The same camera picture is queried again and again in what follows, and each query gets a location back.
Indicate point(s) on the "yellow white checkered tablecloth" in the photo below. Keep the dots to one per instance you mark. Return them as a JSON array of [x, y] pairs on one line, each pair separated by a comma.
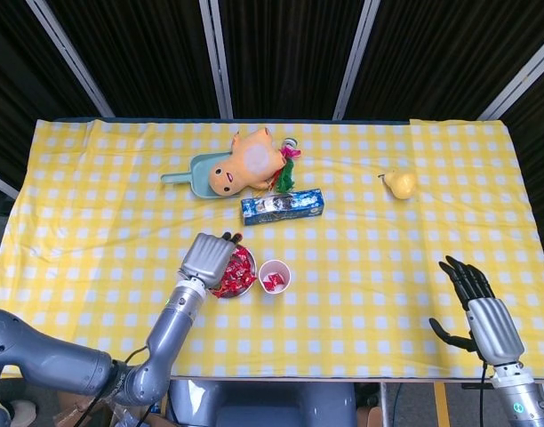
[[387, 267]]

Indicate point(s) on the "white metal frame post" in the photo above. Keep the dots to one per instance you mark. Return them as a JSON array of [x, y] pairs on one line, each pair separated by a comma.
[[1, 183], [521, 82], [73, 62], [217, 58], [357, 58]]

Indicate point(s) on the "pink green red tassel toy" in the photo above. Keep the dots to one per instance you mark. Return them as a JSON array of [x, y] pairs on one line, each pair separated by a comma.
[[287, 178]]

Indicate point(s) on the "orange plush toy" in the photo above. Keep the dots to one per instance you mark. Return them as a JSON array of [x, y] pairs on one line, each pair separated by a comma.
[[250, 164]]

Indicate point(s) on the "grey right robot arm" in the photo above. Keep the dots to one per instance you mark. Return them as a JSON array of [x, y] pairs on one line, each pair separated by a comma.
[[518, 400]]

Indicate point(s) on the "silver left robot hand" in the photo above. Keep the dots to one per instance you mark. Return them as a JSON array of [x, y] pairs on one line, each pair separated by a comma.
[[205, 258]]

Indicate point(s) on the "brown cardboard box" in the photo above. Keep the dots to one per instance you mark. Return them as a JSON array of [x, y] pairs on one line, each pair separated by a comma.
[[76, 413]]

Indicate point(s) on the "black curtain panel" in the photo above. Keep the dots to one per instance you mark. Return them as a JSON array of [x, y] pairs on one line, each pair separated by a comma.
[[143, 53], [445, 53], [23, 89], [285, 53], [543, 155]]

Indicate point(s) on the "yellow pear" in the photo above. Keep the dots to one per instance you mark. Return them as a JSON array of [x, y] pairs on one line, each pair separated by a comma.
[[403, 184]]

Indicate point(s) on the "white paper cup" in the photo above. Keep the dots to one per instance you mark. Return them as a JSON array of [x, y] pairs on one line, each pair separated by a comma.
[[283, 269]]

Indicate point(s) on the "red candy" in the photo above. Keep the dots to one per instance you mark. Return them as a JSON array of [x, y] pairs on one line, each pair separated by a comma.
[[234, 271], [271, 283], [249, 273], [242, 255], [215, 292], [229, 287]]

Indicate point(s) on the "small silver can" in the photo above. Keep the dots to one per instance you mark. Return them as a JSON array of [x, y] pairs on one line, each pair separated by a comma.
[[291, 143]]

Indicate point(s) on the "round silver metal plate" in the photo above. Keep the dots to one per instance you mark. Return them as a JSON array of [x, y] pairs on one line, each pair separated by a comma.
[[252, 259]]

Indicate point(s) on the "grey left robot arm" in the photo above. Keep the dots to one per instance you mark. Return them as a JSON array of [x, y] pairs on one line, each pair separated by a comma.
[[174, 329]]

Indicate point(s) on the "grey robot torso base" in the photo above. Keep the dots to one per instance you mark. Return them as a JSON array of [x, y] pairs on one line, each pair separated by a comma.
[[263, 405]]

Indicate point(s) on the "blue cookie box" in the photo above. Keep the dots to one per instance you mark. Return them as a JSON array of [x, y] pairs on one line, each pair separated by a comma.
[[281, 211]]

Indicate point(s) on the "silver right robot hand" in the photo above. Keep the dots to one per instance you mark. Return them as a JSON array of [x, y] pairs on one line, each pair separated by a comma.
[[494, 329]]

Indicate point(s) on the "teal plastic dustpan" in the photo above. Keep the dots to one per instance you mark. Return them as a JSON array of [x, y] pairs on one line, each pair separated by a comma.
[[201, 178]]

